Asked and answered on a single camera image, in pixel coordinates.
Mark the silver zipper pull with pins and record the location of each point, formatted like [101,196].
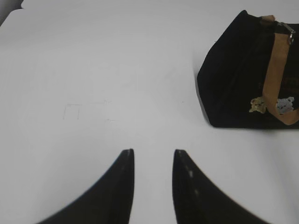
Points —
[291,32]

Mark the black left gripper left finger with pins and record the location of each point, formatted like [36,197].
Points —
[108,201]

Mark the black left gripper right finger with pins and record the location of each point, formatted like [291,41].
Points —
[197,200]

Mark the black bag with tan strap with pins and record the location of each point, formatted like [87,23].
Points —
[231,78]

